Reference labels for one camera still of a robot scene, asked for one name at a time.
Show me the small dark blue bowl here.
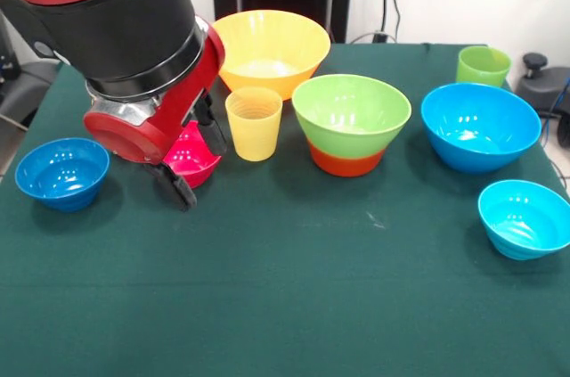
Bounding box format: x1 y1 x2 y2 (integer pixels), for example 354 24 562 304
14 136 111 213

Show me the green cup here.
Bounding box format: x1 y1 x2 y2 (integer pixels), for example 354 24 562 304
455 45 513 88

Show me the black chair base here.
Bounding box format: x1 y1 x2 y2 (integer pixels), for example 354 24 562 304
515 52 570 149

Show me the dark green tablecloth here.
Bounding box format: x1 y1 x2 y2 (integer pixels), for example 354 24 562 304
0 40 570 377

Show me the red-orange bowl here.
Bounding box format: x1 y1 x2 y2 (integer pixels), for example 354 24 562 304
306 140 387 178

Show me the yellow cup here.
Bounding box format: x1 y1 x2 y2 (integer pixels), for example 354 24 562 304
224 86 284 162

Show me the large blue bowl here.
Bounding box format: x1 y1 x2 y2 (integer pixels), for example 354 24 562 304
420 82 543 175

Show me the pink bowl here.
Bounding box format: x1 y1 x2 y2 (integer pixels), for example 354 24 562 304
162 120 223 190

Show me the green bowl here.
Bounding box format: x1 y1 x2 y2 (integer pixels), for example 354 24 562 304
291 73 413 160

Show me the small light blue bowl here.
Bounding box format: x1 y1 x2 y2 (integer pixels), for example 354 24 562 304
477 178 570 262

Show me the large yellow-orange bowl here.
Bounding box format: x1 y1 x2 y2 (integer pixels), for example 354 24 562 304
211 9 332 89

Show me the grey chair base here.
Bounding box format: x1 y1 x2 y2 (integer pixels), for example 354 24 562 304
0 62 57 127

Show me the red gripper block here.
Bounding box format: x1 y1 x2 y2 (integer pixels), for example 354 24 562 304
83 15 229 213

